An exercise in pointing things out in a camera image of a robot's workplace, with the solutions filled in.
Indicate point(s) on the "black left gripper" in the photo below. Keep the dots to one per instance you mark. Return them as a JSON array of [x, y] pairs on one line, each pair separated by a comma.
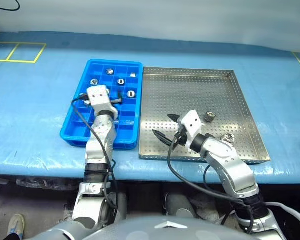
[[115, 101]]

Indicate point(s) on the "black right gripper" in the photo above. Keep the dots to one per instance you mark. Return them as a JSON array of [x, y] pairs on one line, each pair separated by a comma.
[[182, 137]]

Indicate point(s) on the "small metal roller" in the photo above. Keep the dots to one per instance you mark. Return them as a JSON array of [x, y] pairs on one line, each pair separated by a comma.
[[110, 71], [132, 74], [210, 116], [86, 102], [120, 81], [93, 81], [228, 137], [131, 93]]

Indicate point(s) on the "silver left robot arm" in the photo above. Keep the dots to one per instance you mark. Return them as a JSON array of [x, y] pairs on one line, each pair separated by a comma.
[[100, 152]]

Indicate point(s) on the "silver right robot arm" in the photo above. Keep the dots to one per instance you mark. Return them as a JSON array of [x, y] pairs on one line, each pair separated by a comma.
[[227, 160]]

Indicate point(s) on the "blue plastic compartment tray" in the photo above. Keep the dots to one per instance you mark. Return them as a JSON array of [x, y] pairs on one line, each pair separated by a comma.
[[130, 117]]

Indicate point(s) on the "perforated steel tray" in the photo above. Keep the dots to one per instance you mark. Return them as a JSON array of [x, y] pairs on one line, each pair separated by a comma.
[[190, 92]]

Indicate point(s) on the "grey rounded shape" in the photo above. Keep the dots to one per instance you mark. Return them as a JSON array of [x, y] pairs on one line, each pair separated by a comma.
[[180, 205]]

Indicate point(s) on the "silver robot torso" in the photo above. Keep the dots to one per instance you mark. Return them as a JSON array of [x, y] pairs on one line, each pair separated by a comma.
[[140, 231]]

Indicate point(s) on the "white and blue shoe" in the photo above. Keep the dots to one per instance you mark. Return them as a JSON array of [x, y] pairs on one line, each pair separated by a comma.
[[16, 225]]

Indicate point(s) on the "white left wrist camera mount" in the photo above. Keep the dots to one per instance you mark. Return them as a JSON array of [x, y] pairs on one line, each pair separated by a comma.
[[98, 96]]

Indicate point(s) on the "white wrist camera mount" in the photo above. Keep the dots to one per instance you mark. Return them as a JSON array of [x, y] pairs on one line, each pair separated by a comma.
[[192, 122], [98, 96]]

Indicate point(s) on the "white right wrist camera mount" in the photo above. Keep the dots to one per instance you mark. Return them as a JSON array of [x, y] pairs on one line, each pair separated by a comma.
[[192, 122]]

